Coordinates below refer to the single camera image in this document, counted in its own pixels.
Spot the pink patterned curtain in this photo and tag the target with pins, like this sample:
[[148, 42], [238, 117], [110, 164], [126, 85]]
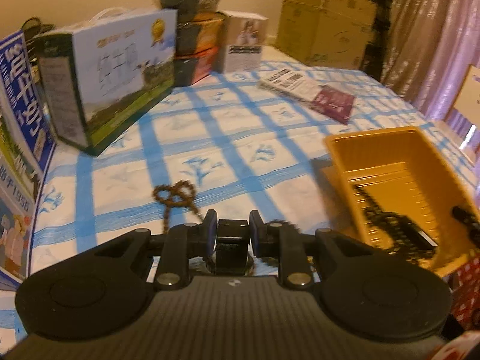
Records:
[[431, 26]]

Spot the large cardboard box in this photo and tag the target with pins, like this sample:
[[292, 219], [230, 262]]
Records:
[[318, 37]]

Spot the blue milk carton box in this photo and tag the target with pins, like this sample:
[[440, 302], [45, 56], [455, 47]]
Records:
[[18, 120]]

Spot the small white product box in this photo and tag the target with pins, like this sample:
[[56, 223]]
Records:
[[243, 41]]

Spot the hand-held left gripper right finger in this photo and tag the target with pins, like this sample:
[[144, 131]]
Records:
[[256, 228]]

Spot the yellow plastic tray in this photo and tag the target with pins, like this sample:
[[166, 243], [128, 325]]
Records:
[[393, 150]]

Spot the black food bowl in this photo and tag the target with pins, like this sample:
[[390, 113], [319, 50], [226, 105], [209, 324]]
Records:
[[187, 2]]

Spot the blue checkered tablecloth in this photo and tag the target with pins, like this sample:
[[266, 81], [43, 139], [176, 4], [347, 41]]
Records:
[[232, 127]]

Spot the black folding cart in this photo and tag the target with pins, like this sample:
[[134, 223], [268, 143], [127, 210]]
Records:
[[380, 26]]

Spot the white green milk carton box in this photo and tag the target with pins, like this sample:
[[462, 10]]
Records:
[[123, 63]]

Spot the red patterned clothing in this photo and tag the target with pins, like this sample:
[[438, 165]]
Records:
[[467, 300]]

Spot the red food bowl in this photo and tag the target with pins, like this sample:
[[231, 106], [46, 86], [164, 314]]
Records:
[[195, 67]]

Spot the white wooden chair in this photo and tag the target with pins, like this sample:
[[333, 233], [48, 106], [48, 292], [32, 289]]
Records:
[[465, 101]]

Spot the orange food bowl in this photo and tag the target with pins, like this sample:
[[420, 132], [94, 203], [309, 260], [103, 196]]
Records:
[[198, 35]]

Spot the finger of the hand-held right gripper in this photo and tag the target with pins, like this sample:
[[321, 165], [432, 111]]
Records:
[[468, 221]]

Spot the white purple book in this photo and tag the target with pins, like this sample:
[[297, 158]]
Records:
[[300, 86]]

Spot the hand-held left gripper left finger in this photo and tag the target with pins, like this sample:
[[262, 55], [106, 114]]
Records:
[[210, 228]]

